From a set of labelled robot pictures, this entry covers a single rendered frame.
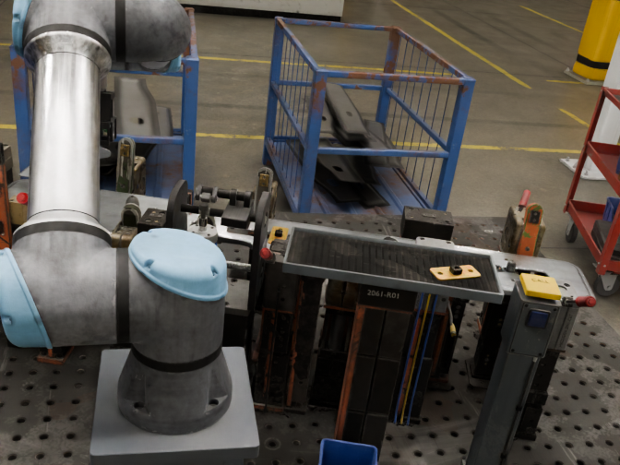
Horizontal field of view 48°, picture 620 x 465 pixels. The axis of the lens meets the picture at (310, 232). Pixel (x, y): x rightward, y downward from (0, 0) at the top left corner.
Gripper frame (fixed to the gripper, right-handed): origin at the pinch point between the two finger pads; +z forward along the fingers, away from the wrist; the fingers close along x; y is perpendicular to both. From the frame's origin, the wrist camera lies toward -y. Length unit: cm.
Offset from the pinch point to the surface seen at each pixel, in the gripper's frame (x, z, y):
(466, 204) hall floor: 263, 82, 164
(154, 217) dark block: -24.8, -1.3, 21.3
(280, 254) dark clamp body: -26, 4, 46
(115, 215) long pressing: -1.7, 8.0, 8.2
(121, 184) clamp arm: 14.0, 5.6, 5.8
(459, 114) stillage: 188, 12, 131
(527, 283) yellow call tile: -44, -3, 89
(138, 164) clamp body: 18.4, 1.5, 9.1
